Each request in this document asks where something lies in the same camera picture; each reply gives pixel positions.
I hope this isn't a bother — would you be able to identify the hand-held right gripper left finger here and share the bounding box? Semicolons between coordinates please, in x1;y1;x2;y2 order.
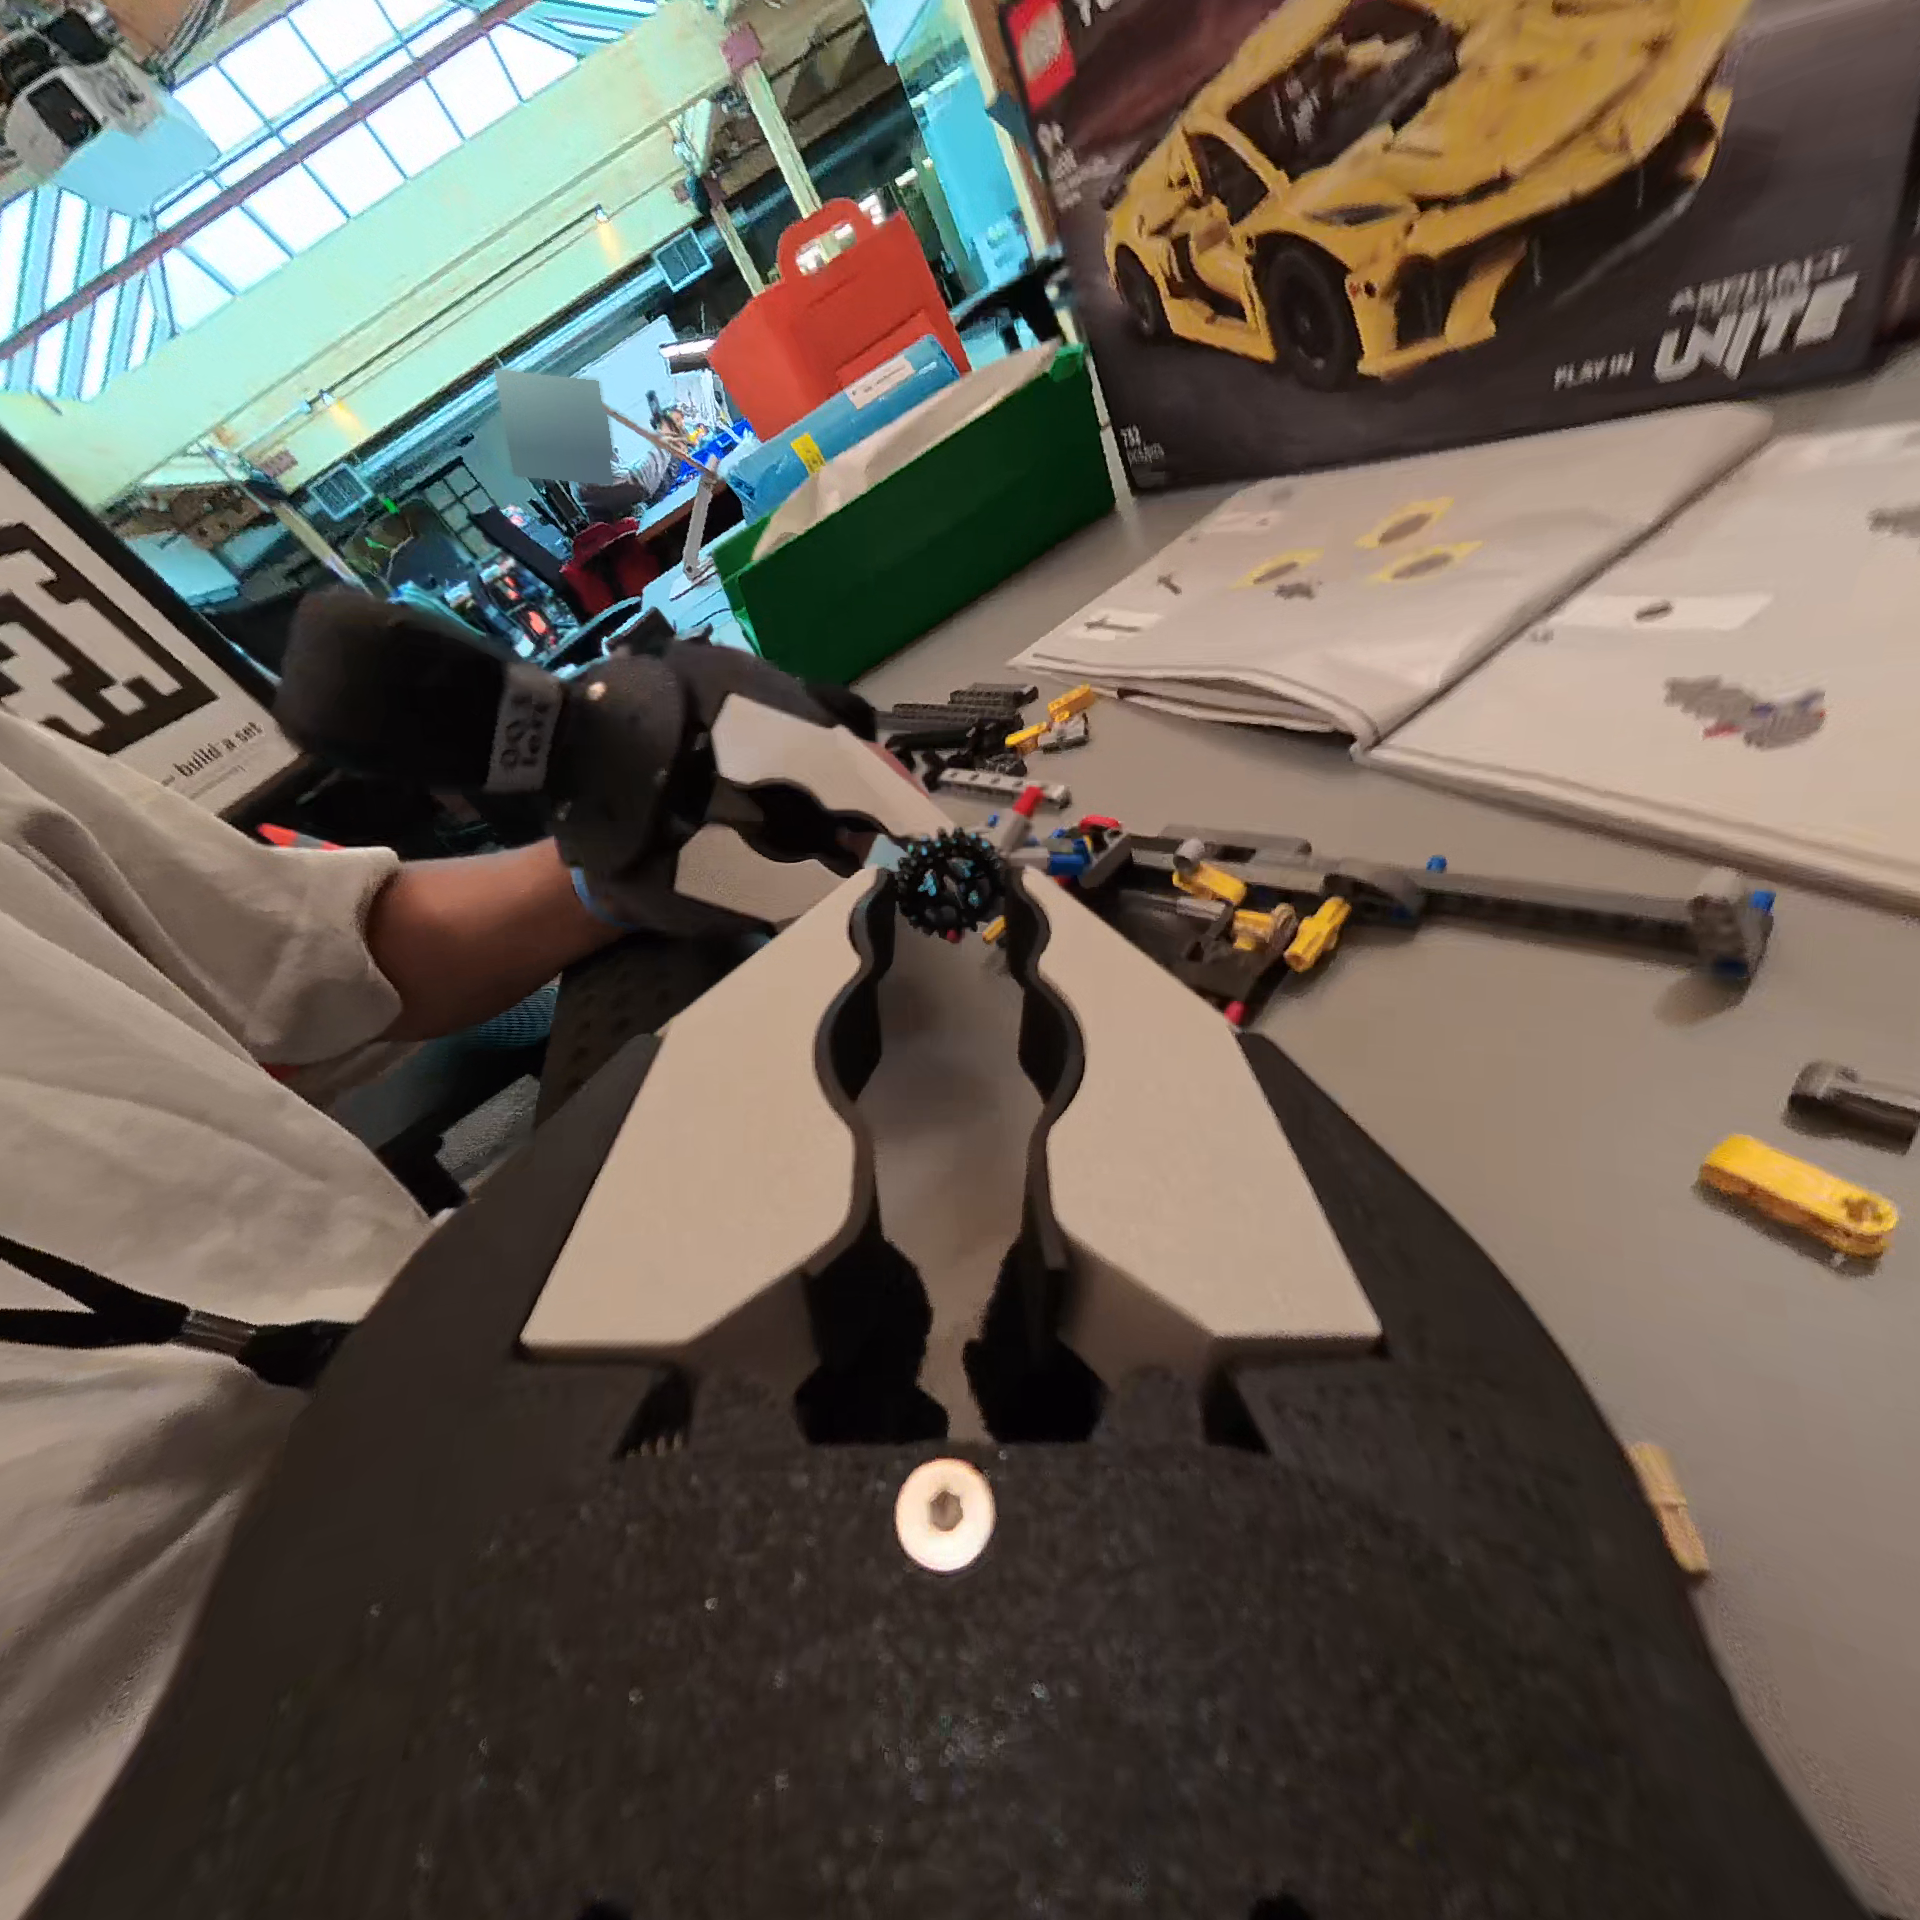
518;865;948;1446

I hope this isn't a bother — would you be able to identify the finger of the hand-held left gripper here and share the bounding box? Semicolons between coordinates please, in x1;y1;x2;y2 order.
659;822;879;935
702;682;920;879

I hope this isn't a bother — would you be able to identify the green plastic bin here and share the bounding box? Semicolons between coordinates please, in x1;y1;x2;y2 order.
709;344;1119;693

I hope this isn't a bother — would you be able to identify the teal mesh office chair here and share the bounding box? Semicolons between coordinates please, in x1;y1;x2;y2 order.
322;982;560;1219

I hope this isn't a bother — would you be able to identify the white sign with black pattern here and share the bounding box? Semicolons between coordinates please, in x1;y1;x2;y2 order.
0;432;308;820

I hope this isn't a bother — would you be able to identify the white ceiling projector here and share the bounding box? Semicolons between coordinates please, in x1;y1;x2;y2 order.
0;0;221;211

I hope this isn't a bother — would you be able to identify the long dark lego chassis assembly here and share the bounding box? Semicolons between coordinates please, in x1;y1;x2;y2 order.
1042;811;1781;1038

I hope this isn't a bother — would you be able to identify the yellow car lego set box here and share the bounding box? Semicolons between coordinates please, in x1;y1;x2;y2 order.
996;0;1920;493

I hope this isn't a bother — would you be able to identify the red office chair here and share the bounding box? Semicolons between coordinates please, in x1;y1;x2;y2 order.
559;517;662;624

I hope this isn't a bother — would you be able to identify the small pile of lego beams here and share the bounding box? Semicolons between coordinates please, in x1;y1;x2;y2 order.
874;680;1104;825

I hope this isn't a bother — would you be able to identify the orange tote bag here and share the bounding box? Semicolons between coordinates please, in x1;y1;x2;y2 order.
705;199;974;404

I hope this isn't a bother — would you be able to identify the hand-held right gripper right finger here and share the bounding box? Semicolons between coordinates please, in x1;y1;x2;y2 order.
961;871;1385;1446

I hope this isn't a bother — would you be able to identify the dark grey lego connector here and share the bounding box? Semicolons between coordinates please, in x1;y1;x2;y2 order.
1784;1060;1920;1149

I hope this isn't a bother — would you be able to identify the grey lego gear shaft assembly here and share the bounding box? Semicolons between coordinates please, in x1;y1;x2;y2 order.
893;825;1007;949

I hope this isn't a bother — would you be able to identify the person's left forearm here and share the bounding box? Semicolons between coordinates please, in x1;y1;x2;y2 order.
368;853;623;1039

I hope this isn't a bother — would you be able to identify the black lanyard with badge reel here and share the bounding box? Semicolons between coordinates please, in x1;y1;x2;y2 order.
0;1237;353;1390

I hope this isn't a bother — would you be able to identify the blue plastic roll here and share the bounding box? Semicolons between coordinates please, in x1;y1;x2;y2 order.
724;334;962;520

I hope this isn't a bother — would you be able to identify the yellow lego liftarm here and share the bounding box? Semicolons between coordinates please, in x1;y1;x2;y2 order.
1698;1132;1899;1259

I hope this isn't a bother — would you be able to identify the white t-shirt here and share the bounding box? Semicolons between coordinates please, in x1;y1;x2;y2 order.
0;713;436;1877

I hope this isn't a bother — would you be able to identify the open instruction booklet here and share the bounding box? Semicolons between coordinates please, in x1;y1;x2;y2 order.
1008;398;1920;910

